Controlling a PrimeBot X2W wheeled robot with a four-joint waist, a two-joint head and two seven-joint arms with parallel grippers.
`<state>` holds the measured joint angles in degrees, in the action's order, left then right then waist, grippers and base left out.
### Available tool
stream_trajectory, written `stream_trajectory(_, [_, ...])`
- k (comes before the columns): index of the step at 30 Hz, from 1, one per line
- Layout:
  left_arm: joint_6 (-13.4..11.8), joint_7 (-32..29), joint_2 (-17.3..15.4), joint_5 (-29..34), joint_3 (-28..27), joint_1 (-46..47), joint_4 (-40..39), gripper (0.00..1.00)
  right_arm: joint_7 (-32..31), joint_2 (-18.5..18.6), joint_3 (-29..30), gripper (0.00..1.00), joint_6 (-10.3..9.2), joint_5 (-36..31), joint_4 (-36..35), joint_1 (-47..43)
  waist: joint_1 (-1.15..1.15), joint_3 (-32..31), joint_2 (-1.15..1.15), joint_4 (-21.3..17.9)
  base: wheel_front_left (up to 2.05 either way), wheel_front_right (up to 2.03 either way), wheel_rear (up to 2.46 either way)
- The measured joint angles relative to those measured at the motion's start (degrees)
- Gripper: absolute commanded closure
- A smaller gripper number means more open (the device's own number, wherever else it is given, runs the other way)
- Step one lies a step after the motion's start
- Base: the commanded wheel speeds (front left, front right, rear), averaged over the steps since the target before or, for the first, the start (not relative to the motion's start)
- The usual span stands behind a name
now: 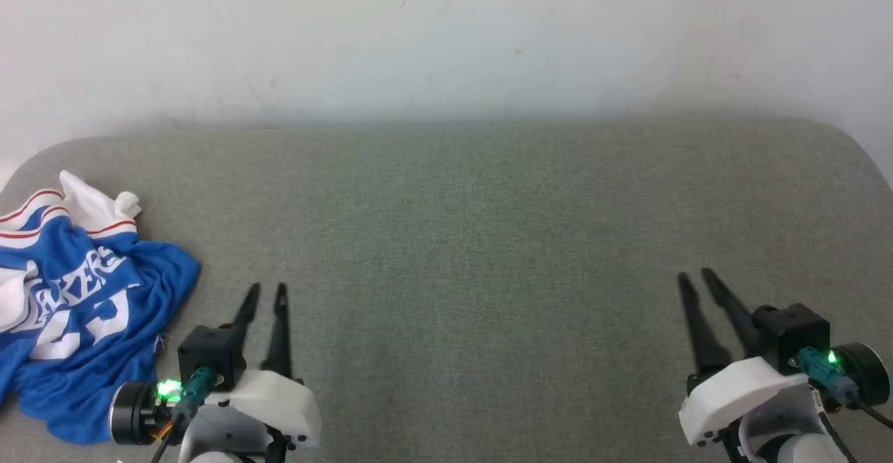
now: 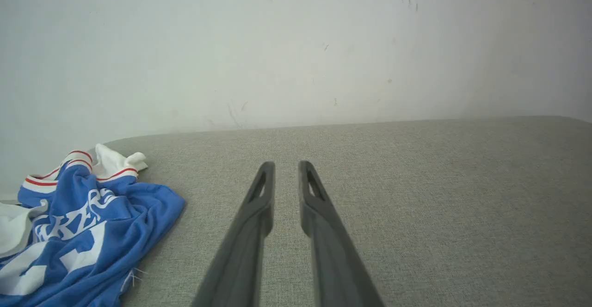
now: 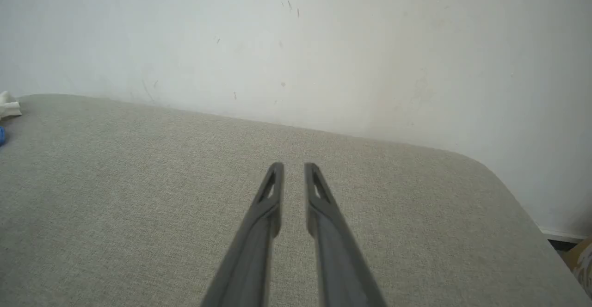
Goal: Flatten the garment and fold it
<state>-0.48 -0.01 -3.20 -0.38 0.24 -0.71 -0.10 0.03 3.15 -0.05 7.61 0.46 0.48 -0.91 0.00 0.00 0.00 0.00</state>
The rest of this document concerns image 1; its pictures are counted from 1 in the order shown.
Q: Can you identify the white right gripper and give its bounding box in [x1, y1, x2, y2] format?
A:
[677, 267, 811, 447]

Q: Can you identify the left teal plug black cable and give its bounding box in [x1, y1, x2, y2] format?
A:
[149, 367, 218, 463]

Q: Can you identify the blue white jersey shirt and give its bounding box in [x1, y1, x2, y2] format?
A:
[0, 170, 202, 446]

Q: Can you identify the grey fabric sofa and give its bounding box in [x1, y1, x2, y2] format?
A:
[0, 119, 893, 463]

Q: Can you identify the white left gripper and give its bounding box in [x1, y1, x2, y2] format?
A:
[204, 282, 322, 450]

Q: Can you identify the teal plug black cable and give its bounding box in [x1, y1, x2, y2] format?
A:
[790, 347, 893, 430]
[149, 367, 218, 463]

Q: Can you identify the right teal plug black cable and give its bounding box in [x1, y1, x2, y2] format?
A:
[790, 347, 893, 430]

